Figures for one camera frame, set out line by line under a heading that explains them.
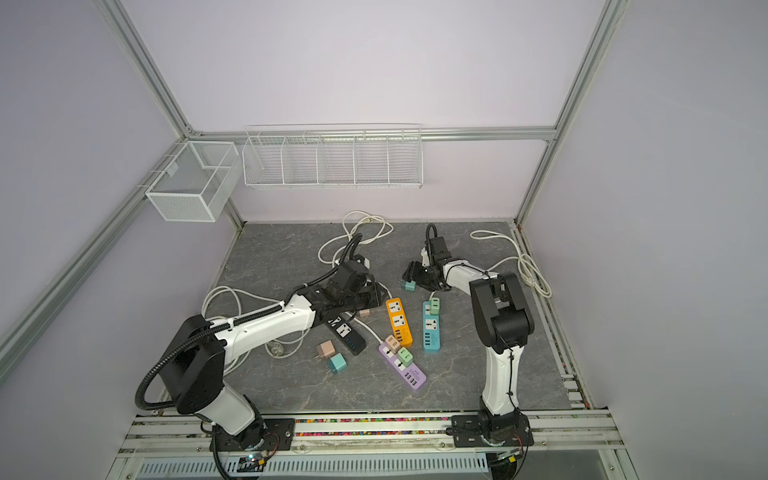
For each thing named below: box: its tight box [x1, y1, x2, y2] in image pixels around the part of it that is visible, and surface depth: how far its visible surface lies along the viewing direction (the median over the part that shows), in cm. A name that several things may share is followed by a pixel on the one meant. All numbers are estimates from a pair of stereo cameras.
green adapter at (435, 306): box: [430, 297, 440, 316], surface depth 91 cm
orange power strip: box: [386, 297, 413, 348], surface depth 93 cm
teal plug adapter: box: [328, 353, 347, 373], surface depth 85 cm
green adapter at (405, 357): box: [397, 347, 413, 367], surface depth 82 cm
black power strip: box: [326, 312, 367, 356], surface depth 90 cm
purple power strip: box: [378, 342, 427, 390], surface depth 83 cm
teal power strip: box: [422, 297, 441, 350], surface depth 91 cm
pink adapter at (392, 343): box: [385, 335, 401, 354], surface depth 84 cm
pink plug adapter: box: [314, 340, 336, 359], surface depth 88 cm
